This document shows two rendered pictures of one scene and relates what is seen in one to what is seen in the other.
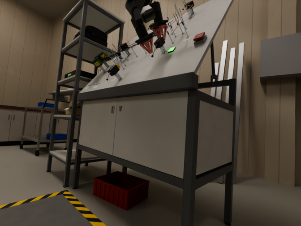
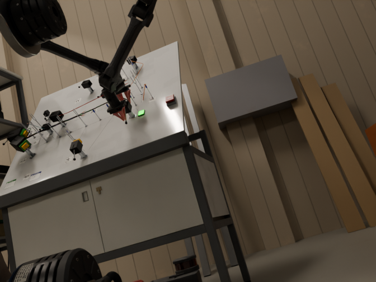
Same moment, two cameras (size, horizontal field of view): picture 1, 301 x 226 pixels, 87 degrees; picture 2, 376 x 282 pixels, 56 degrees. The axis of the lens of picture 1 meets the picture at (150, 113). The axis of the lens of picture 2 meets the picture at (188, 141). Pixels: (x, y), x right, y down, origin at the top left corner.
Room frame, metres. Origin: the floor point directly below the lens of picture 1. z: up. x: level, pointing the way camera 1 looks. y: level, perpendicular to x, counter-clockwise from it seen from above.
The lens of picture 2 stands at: (-0.80, 0.69, 0.39)
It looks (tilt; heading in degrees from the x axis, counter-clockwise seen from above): 14 degrees up; 329
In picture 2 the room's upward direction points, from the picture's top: 16 degrees counter-clockwise
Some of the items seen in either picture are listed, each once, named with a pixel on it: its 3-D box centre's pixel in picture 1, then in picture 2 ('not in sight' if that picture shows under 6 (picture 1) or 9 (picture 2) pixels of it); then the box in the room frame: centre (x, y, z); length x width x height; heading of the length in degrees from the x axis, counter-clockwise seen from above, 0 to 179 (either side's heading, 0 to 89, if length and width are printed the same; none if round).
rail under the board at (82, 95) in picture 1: (116, 92); (86, 173); (1.08, 0.24, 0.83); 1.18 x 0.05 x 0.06; 47
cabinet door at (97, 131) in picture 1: (96, 123); (53, 229); (1.28, 0.43, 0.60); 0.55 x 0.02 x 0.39; 47
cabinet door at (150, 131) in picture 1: (143, 129); (143, 200); (0.91, 0.03, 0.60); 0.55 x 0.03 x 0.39; 47
